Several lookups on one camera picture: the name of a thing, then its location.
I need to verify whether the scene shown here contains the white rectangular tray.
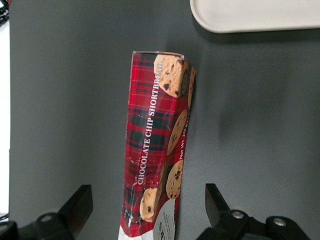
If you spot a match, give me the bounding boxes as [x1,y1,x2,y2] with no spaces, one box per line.
[189,0,320,34]

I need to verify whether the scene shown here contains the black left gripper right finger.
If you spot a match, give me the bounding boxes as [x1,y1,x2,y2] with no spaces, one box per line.
[199,183,251,240]

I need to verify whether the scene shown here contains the red tartan cookie box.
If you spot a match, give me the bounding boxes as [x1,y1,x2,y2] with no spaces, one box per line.
[117,50,197,240]

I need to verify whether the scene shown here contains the black cable bundle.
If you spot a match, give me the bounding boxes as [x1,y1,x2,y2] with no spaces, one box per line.
[0,0,11,26]

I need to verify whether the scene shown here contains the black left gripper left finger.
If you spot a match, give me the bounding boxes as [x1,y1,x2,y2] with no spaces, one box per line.
[21,184,94,240]

